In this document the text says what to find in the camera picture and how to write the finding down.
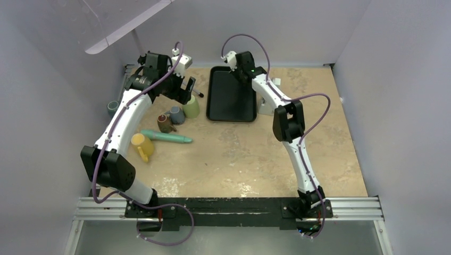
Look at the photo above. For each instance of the teal cylinder toy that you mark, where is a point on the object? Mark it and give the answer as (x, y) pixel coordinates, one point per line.
(159, 136)

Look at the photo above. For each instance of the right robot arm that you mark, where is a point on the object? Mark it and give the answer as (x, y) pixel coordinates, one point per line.
(288, 127)

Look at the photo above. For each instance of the dark teal mug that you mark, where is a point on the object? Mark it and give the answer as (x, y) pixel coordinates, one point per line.
(112, 107)

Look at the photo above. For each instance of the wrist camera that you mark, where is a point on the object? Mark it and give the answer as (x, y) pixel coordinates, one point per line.
(230, 59)
(181, 63)

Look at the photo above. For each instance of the black tray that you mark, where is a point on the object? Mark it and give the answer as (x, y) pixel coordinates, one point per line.
(228, 100)

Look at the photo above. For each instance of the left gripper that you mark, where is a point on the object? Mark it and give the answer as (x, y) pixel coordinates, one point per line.
(180, 94)

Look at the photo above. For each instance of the green cup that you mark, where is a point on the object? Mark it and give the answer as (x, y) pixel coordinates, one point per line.
(191, 109)

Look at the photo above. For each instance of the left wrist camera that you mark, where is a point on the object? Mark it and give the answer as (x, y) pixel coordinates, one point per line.
(181, 63)

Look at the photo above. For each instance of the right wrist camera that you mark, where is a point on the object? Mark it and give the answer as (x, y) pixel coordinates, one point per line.
(230, 59)

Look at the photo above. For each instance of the blue patterned mug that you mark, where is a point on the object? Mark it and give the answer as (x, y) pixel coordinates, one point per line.
(176, 115)

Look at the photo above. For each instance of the yellow mug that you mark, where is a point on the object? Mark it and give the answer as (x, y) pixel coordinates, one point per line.
(143, 146)

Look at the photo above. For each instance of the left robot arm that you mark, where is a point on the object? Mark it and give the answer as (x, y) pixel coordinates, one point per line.
(105, 162)

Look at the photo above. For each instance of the brown mug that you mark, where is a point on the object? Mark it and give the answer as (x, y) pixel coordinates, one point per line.
(165, 125)

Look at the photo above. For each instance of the tripod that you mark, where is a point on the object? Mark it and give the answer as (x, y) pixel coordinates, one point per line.
(195, 91)

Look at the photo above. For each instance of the aluminium rail frame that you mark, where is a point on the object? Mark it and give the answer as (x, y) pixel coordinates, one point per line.
(343, 208)

